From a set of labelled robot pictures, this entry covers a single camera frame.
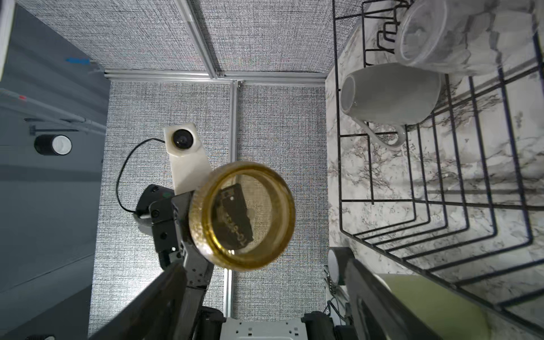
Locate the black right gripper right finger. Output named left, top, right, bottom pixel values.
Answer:
left=345, top=259, right=441, bottom=339

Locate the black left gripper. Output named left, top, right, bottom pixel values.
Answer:
left=133, top=184, right=254, bottom=291

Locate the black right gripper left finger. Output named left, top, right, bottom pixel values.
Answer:
left=91, top=264, right=187, bottom=339

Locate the amber glass cup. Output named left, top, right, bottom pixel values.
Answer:
left=188, top=161, right=296, bottom=271

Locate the light green mug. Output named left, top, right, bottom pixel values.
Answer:
left=376, top=274, right=491, bottom=339

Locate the white ceramic mug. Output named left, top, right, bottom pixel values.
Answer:
left=339, top=63, right=442, bottom=150

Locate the clear glass cup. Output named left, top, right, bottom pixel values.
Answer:
left=395, top=1, right=543, bottom=76

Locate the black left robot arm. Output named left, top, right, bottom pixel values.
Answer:
left=133, top=183, right=254, bottom=339

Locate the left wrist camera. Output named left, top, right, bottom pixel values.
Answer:
left=164, top=123, right=212, bottom=195

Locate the black wire dish rack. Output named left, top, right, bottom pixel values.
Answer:
left=326, top=1, right=543, bottom=339

